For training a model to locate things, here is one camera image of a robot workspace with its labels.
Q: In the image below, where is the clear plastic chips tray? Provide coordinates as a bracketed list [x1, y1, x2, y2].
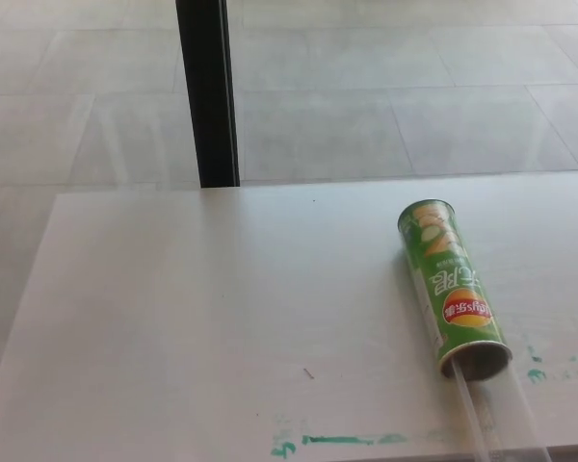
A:
[449, 356, 551, 462]

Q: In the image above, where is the green Lay's chips can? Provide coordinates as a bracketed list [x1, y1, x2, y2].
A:
[397, 198, 513, 382]

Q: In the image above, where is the black vertical window frame post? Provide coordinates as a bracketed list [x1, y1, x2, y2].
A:
[175, 0, 241, 189]

